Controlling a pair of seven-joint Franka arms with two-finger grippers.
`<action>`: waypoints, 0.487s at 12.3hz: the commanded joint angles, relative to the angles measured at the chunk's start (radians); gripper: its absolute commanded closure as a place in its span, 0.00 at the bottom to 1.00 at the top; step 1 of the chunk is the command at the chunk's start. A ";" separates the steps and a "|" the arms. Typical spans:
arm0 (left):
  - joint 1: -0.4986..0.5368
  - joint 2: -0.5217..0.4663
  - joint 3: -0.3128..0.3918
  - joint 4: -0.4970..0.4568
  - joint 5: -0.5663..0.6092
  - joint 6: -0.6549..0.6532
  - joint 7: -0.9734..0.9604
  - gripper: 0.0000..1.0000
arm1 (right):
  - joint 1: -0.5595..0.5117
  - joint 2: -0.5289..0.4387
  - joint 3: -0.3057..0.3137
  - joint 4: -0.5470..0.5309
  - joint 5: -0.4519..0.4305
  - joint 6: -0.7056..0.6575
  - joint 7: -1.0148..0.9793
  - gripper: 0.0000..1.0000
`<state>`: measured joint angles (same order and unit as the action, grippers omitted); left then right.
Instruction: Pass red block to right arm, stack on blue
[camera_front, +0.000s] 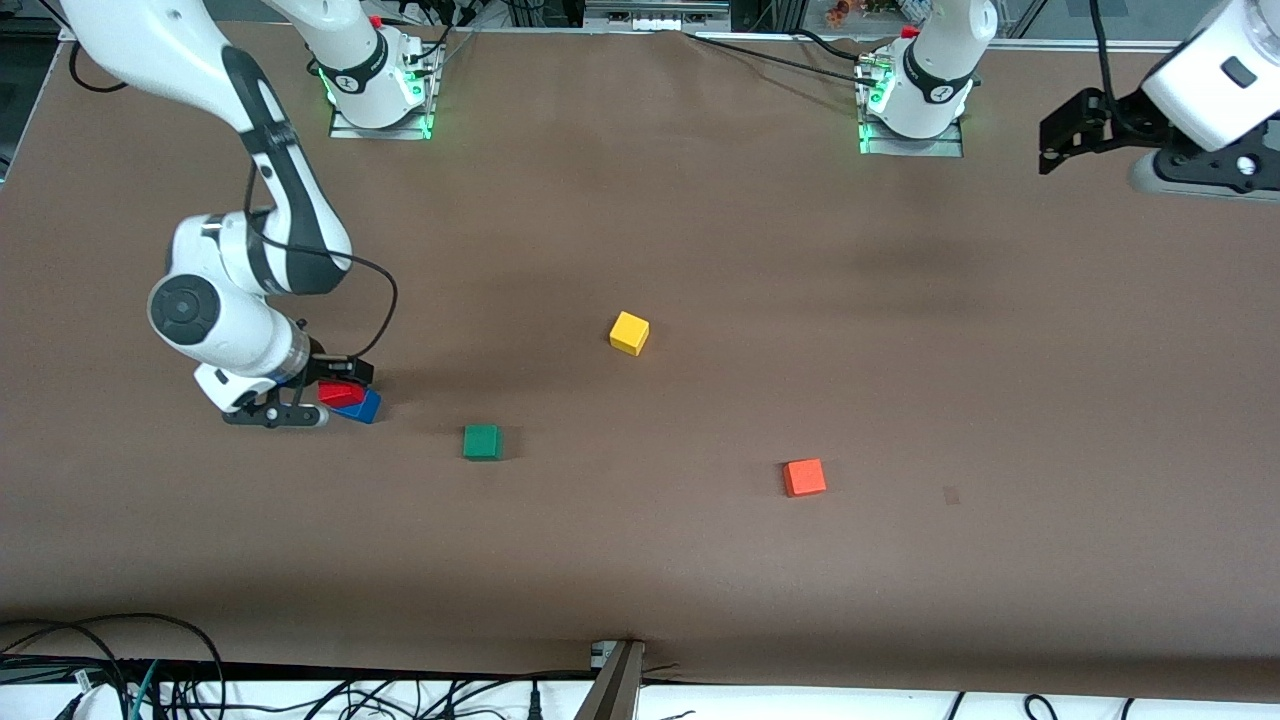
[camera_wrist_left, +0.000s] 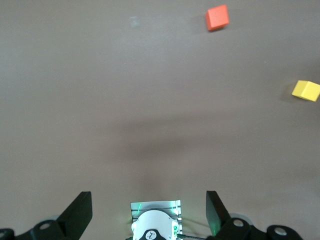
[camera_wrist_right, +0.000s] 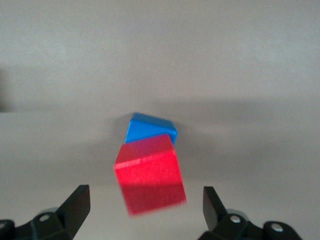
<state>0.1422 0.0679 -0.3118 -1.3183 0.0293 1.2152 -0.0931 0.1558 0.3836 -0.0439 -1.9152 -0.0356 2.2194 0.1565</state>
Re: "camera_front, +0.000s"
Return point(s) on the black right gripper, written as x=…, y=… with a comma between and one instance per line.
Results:
x=329, y=364

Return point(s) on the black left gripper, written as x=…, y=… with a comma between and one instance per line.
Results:
x=1112, y=126

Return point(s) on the red block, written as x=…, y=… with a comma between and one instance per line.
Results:
x=340, y=394

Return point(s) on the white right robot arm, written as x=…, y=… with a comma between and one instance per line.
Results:
x=220, y=320

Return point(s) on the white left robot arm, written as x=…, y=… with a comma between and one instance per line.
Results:
x=1220, y=80

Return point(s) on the blue block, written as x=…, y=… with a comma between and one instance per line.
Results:
x=362, y=408

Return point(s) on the green block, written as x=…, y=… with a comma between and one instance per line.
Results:
x=482, y=442

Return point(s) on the yellow block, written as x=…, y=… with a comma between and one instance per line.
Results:
x=629, y=333

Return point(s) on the orange block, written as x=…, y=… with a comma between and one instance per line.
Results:
x=804, y=478

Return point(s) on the white power strip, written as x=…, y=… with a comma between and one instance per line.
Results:
x=655, y=18

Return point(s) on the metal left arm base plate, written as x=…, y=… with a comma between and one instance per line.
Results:
x=940, y=150

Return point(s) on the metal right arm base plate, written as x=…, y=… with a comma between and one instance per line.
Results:
x=345, y=132

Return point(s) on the black table edge rail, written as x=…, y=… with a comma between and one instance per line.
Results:
x=300, y=672

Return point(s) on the aluminium camera post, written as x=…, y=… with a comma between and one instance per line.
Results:
x=612, y=690

